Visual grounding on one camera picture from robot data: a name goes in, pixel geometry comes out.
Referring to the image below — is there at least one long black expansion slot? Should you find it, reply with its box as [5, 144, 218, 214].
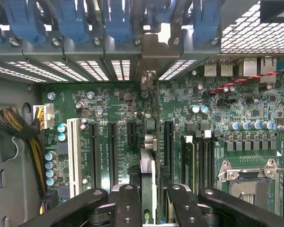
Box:
[107, 121, 119, 189]
[88, 121, 102, 189]
[164, 120, 175, 177]

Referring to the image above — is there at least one CPU socket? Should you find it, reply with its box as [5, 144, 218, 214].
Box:
[217, 157, 283, 210]

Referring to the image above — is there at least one short black expansion slot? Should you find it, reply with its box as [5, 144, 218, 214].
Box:
[126, 122, 137, 147]

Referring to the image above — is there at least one white PCI expansion slot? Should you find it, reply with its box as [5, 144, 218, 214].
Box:
[66, 117, 83, 199]

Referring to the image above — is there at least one green Dell motherboard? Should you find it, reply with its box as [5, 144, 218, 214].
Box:
[40, 68, 284, 223]

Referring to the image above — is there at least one perforated metal slot cover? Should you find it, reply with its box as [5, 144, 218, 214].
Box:
[5, 61, 69, 83]
[41, 61, 90, 82]
[158, 59, 197, 81]
[76, 60, 110, 82]
[110, 59, 132, 81]
[0, 64, 46, 83]

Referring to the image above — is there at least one silver PC case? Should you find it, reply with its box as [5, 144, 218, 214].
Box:
[0, 0, 284, 227]

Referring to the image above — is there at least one red black twisted wire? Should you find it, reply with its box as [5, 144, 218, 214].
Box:
[210, 66, 284, 96]

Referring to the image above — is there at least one black yellow braided power cable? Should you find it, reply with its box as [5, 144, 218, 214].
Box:
[0, 105, 55, 197]

